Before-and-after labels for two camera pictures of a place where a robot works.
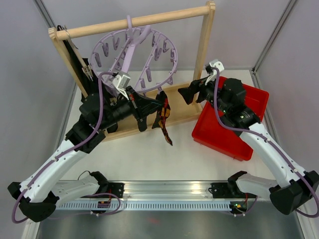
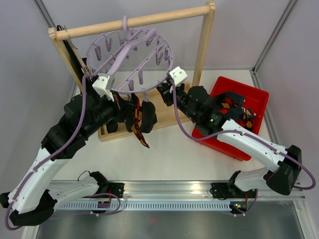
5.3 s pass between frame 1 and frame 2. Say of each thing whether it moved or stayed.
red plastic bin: stayed
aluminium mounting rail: stayed
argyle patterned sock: moved
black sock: moved
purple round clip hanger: moved
